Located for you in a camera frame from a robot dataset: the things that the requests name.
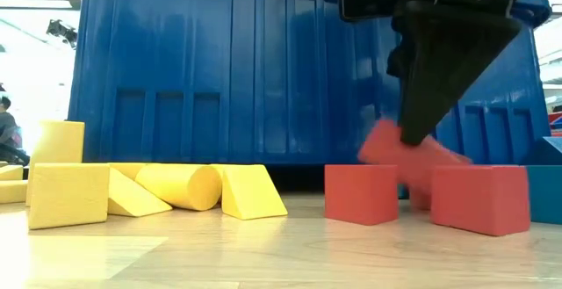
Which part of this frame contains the red rectangular block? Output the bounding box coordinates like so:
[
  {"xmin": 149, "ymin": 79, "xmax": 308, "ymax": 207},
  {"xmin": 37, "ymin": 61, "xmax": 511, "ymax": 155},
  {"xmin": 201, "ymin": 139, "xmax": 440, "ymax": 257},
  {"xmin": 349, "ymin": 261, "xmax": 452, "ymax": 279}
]
[{"xmin": 357, "ymin": 119, "xmax": 473, "ymax": 211}]

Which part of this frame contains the red cube block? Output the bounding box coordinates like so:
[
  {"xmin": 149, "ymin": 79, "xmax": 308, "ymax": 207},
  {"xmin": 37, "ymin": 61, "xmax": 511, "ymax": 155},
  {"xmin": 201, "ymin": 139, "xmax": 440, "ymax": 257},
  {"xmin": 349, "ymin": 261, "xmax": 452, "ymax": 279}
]
[
  {"xmin": 430, "ymin": 164, "xmax": 531, "ymax": 237},
  {"xmin": 324, "ymin": 163, "xmax": 400, "ymax": 227}
]

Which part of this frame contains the blue plastic bin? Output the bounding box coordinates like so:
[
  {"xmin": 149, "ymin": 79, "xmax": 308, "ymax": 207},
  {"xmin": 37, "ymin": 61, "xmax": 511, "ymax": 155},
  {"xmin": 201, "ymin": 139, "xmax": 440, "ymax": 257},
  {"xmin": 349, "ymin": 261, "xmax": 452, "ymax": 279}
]
[{"xmin": 65, "ymin": 0, "xmax": 552, "ymax": 167}]

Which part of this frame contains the blue rectangular block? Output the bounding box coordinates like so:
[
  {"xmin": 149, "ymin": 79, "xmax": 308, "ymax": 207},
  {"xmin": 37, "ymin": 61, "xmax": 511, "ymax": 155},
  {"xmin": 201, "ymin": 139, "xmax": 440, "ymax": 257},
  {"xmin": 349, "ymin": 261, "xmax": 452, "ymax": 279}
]
[{"xmin": 532, "ymin": 135, "xmax": 562, "ymax": 166}]

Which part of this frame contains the blue cube block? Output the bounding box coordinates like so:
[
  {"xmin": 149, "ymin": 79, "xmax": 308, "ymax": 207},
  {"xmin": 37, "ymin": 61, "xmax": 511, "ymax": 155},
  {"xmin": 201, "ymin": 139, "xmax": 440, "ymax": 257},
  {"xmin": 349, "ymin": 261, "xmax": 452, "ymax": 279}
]
[{"xmin": 526, "ymin": 164, "xmax": 562, "ymax": 226}]

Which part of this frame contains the yellow cube block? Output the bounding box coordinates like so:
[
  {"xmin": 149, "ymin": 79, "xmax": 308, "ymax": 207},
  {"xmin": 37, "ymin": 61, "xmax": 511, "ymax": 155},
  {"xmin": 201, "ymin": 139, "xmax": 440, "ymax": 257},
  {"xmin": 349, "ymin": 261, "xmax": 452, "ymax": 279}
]
[
  {"xmin": 210, "ymin": 163, "xmax": 289, "ymax": 221},
  {"xmin": 107, "ymin": 162, "xmax": 148, "ymax": 181},
  {"xmin": 28, "ymin": 163, "xmax": 111, "ymax": 231}
]

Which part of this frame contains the yellow cylinder block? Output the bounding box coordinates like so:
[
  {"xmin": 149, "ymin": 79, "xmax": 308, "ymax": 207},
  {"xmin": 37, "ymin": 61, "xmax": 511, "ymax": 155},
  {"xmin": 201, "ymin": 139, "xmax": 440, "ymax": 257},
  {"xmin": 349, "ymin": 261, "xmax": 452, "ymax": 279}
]
[{"xmin": 134, "ymin": 163, "xmax": 223, "ymax": 212}]

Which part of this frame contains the yellow rectangular block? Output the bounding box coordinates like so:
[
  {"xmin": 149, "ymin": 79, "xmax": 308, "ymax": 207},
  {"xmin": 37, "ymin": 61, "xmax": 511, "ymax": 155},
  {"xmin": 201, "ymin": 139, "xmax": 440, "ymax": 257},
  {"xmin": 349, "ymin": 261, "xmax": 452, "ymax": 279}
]
[
  {"xmin": 25, "ymin": 119, "xmax": 85, "ymax": 206},
  {"xmin": 0, "ymin": 178, "xmax": 30, "ymax": 205},
  {"xmin": 0, "ymin": 164, "xmax": 25, "ymax": 181},
  {"xmin": 107, "ymin": 169, "xmax": 174, "ymax": 218}
]

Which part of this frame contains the overhead light bar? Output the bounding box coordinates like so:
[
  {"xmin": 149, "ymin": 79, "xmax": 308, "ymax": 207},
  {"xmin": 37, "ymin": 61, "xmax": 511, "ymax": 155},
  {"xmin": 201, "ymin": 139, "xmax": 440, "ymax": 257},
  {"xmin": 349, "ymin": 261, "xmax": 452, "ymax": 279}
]
[{"xmin": 0, "ymin": 0, "xmax": 83, "ymax": 11}]

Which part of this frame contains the person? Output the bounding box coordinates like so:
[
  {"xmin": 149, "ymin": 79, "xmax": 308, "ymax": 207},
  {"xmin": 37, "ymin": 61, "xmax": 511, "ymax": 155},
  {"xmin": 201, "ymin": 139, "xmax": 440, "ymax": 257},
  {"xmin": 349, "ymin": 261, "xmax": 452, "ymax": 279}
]
[{"xmin": 0, "ymin": 95, "xmax": 23, "ymax": 150}]

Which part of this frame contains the black diagonal beam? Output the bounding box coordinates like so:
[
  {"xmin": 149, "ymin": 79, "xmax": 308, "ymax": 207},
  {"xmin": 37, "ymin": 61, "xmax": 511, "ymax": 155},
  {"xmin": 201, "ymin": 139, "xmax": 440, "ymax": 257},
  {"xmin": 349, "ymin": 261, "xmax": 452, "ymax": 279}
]
[{"xmin": 0, "ymin": 142, "xmax": 31, "ymax": 167}]

